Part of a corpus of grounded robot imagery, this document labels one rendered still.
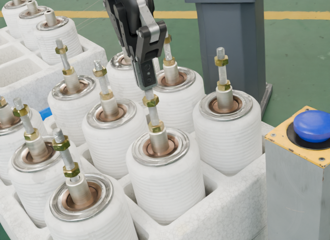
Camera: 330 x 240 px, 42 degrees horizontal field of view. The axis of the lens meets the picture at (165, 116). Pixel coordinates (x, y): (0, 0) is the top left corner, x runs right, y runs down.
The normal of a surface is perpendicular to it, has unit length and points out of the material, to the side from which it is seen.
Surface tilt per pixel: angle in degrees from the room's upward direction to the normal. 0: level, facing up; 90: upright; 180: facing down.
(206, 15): 90
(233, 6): 90
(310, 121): 0
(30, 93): 90
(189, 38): 0
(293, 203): 90
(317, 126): 0
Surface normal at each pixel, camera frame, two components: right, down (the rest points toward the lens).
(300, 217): -0.77, 0.46
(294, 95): -0.16, -0.81
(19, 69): 0.58, 0.39
